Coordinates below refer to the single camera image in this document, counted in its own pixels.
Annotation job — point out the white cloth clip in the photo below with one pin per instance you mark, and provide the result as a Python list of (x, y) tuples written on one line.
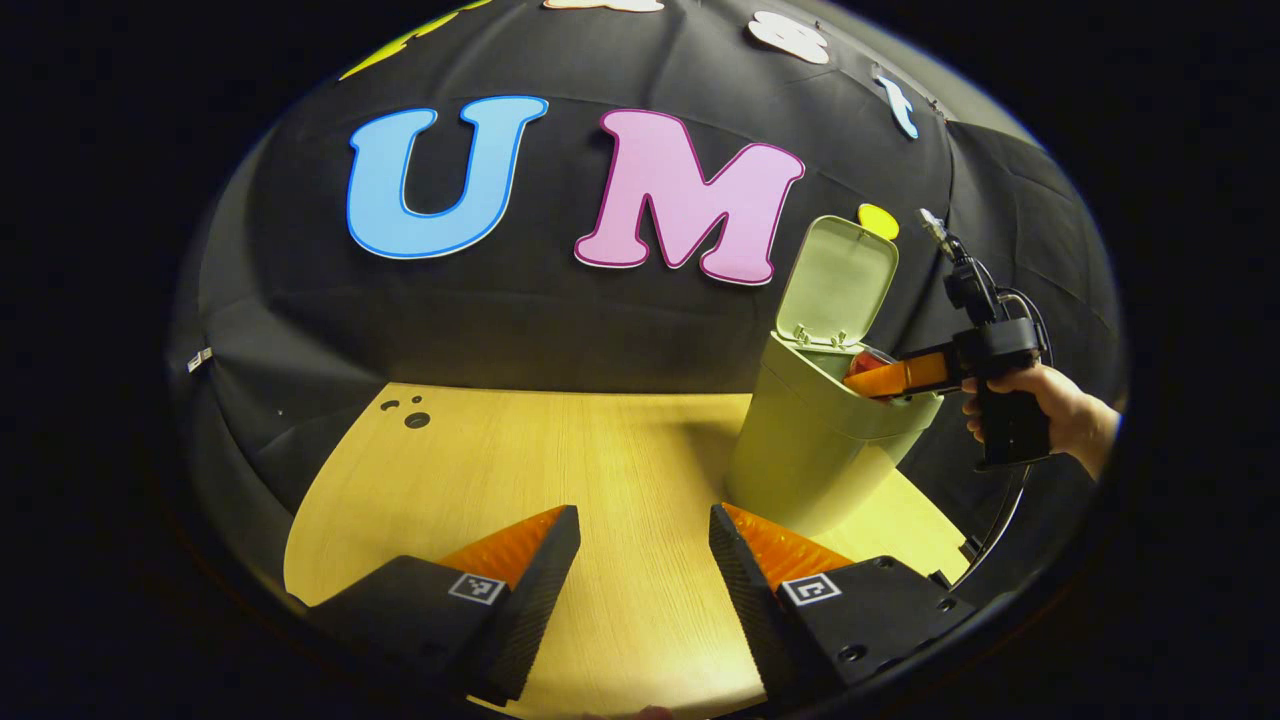
[(200, 359)]

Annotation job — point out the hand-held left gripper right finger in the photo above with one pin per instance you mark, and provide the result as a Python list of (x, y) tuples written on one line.
[(745, 600)]

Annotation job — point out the wooden desktop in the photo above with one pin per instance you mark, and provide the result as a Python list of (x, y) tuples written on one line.
[(560, 450)]

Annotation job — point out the black backdrop cloth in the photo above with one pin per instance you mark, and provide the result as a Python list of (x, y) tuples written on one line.
[(600, 330)]

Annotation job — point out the small black block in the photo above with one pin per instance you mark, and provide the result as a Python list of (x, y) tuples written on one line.
[(968, 547)]

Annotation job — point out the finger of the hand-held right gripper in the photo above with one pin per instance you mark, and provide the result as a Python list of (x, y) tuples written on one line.
[(900, 375)]

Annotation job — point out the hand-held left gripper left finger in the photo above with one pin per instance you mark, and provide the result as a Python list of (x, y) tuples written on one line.
[(540, 600)]

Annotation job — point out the pale green desktop garbage bin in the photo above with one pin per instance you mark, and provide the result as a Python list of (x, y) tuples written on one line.
[(810, 450)]

